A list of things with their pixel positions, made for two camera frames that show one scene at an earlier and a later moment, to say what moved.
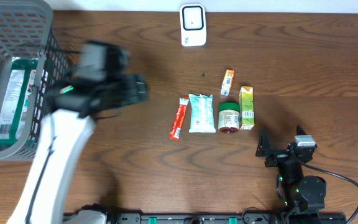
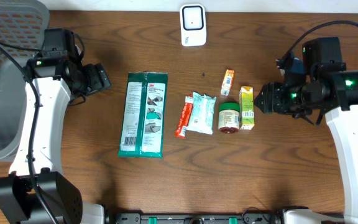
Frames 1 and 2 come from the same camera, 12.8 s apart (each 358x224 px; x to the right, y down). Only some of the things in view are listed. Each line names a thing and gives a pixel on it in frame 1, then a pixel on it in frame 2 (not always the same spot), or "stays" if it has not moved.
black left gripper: x=138 y=88 → x=99 y=81
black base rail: x=226 y=218 stays
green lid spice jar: x=229 y=117 stays
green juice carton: x=246 y=100 stays
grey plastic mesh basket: x=23 y=29 stays
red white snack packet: x=175 y=130 → x=184 y=117
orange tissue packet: x=227 y=83 stays
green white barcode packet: x=15 y=101 → x=142 y=129
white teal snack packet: x=202 y=114 stays
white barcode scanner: x=193 y=25 stays
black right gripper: x=265 y=149 → x=275 y=101
